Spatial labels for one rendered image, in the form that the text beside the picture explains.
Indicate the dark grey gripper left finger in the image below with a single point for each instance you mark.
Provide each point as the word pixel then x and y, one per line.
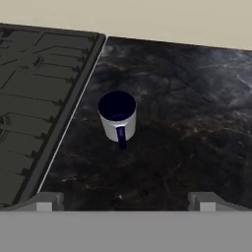
pixel 49 200

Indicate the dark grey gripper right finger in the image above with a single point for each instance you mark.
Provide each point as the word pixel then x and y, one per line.
pixel 204 200

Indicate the dark grey hob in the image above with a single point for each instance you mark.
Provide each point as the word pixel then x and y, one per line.
pixel 36 108

